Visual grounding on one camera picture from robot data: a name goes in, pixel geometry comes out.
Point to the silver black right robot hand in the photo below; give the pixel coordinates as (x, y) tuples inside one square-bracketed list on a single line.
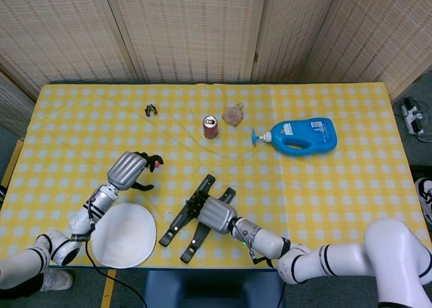
[(216, 215)]

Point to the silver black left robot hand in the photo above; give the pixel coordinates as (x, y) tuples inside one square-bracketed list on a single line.
[(125, 169)]

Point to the black folding laptop stand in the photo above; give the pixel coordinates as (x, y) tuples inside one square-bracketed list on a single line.
[(206, 186)]

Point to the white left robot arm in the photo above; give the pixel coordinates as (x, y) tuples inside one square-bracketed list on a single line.
[(98, 203)]

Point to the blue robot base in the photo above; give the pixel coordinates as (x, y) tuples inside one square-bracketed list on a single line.
[(212, 291)]

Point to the red wrapped candy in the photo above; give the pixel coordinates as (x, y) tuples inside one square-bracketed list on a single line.
[(156, 165)]

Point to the small black clip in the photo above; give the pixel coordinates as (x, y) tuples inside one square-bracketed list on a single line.
[(150, 109)]

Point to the white paper plate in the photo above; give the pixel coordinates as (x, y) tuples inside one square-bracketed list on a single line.
[(128, 237)]

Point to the red soda can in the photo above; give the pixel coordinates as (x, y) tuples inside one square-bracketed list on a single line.
[(210, 129)]

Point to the beige fluffy plush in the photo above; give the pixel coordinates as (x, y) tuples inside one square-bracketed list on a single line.
[(233, 115)]

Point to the yellow checkered tablecloth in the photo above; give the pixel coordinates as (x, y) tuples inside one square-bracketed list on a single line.
[(337, 186)]

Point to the blue pump detergent bottle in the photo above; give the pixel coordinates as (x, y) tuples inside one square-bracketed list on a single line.
[(314, 132)]

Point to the plain white sneaker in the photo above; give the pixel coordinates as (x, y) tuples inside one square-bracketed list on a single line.
[(59, 280)]

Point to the woven folding screen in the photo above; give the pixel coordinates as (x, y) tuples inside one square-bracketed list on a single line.
[(189, 31)]

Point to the black trouser leg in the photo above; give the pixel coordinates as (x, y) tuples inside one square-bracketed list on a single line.
[(23, 289)]

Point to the black and white sneaker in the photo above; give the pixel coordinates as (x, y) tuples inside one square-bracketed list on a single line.
[(426, 196)]

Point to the white power strip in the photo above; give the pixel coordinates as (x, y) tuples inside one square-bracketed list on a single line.
[(412, 117)]

